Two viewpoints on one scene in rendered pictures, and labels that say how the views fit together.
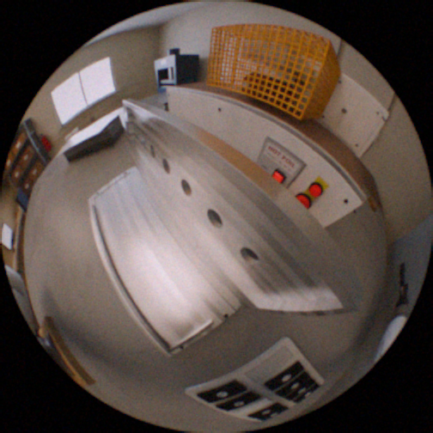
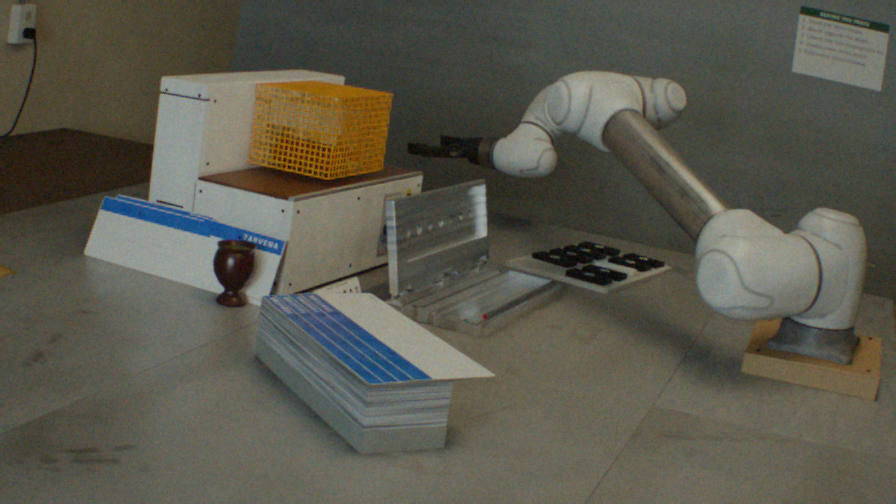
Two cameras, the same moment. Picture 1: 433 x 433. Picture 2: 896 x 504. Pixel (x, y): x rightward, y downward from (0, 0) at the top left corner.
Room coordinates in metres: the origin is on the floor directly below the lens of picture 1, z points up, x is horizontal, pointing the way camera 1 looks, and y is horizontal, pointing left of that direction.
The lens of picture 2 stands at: (0.78, 2.41, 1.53)
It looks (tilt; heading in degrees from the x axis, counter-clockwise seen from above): 13 degrees down; 253
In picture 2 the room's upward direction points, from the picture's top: 8 degrees clockwise
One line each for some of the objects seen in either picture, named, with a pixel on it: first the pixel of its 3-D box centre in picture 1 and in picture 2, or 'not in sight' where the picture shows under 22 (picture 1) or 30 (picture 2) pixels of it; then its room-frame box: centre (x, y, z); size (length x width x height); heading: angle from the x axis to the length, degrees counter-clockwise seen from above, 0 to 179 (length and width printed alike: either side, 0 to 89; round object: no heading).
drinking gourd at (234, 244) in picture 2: not in sight; (233, 273); (0.54, 0.26, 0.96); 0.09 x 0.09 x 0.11
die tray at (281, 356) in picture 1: (272, 395); (592, 266); (-0.37, -0.23, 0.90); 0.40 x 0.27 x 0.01; 43
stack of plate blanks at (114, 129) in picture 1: (88, 138); (345, 367); (0.41, 0.73, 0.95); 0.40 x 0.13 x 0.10; 105
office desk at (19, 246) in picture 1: (27, 250); not in sight; (-0.91, 3.11, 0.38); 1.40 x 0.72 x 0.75; 55
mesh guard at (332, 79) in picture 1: (279, 67); (319, 126); (0.36, -0.08, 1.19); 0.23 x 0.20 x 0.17; 50
